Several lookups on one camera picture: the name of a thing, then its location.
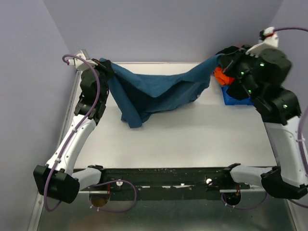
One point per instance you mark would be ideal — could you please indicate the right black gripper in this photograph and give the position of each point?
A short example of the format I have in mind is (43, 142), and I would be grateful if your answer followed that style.
(231, 71)

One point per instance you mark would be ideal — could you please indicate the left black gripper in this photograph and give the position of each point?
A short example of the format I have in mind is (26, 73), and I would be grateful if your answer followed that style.
(105, 66)

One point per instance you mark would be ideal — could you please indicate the teal blue t shirt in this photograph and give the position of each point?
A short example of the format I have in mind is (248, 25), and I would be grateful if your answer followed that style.
(138, 96)

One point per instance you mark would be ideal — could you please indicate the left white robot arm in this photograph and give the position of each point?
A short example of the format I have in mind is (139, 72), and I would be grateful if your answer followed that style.
(57, 179)

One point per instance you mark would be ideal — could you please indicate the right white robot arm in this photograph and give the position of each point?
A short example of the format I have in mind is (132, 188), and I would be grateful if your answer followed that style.
(281, 114)

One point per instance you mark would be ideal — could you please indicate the black t shirt pile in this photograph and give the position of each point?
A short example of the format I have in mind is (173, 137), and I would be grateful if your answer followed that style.
(234, 61)

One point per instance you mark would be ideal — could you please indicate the orange t shirt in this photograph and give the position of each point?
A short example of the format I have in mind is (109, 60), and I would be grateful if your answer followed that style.
(221, 78)

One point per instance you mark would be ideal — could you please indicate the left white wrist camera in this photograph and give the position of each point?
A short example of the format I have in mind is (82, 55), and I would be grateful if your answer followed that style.
(79, 62)

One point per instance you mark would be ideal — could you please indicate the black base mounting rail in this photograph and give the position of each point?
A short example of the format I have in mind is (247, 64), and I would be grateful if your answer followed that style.
(162, 184)

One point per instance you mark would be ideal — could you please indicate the aluminium table edge rail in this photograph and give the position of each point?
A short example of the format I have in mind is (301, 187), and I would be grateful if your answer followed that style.
(39, 201)

